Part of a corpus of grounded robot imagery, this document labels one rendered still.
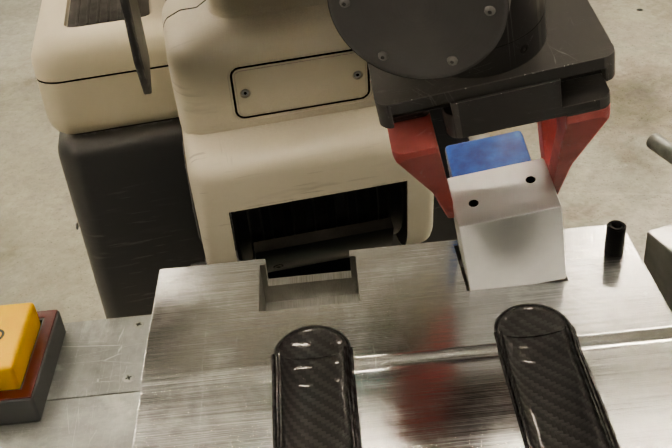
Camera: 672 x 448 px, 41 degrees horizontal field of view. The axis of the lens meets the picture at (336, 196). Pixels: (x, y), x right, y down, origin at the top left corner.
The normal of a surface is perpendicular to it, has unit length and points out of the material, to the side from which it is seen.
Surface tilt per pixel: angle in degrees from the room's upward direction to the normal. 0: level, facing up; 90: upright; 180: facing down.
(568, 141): 120
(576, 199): 0
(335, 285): 90
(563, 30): 12
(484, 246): 100
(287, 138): 8
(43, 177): 0
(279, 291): 90
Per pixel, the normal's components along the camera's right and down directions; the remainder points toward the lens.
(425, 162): 0.15, 0.88
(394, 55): -0.23, 0.70
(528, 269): 0.07, 0.68
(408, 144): -0.21, -0.71
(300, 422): 0.12, -0.80
